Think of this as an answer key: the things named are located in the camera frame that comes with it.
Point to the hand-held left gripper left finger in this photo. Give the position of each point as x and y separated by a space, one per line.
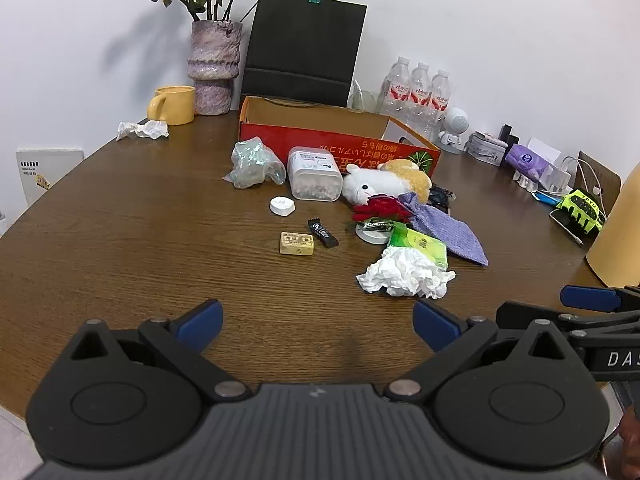
202 321

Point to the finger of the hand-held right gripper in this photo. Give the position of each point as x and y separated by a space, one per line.
590 297
530 314

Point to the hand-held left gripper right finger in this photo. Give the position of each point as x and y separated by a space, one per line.
435 324

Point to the purple cloth pouch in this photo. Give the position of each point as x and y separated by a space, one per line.
445 230

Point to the small white round cap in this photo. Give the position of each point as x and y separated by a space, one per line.
281 206

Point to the iridescent plastic bag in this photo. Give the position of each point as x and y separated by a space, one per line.
250 160

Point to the clear cotton swab box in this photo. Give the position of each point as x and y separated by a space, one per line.
315 175

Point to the orange cardboard box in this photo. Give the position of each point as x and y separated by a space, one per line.
310 136

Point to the person's right hand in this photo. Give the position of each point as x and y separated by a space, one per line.
629 442

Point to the large crumpled white tissue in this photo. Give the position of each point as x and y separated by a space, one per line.
405 272

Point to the beige rounded object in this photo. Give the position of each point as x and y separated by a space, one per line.
620 240

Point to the smartphone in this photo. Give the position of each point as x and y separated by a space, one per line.
565 225

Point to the green tissue packet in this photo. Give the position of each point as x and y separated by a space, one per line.
417 245

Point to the neon yellow glove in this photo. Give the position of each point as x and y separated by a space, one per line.
580 210

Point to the blue pen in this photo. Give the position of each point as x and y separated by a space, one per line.
547 199

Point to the green candy wrapper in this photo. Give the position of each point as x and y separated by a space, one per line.
379 225

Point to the small yellow box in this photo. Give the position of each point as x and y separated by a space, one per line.
296 243

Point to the brown board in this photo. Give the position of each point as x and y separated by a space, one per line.
607 175

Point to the small black gadget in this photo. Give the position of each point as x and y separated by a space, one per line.
441 199

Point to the white charger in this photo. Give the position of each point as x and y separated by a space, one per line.
560 175

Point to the red fabric rose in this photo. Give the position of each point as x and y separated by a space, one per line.
385 207

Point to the black candy wrapper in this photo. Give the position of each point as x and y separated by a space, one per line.
322 233

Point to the purple wipes pack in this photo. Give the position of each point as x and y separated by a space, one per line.
525 160

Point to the white and yellow plush toy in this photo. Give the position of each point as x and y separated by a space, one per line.
370 182

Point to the grey tin box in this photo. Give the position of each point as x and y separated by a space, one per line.
485 150

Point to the small black box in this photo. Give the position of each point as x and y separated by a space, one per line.
509 135

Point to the small crumpled white tissue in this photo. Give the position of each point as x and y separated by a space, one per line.
142 130

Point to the white robot figurine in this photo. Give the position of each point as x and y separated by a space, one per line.
454 122

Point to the white book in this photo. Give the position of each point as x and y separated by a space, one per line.
47 175

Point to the yellow mug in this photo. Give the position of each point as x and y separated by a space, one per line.
175 105

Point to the clear water bottle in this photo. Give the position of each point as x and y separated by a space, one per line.
439 102
420 95
395 90

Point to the clear glass cup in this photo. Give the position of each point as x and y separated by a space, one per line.
362 97

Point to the purple textured vase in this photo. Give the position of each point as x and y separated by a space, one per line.
212 60

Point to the black paper bag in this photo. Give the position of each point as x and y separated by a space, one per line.
300 40

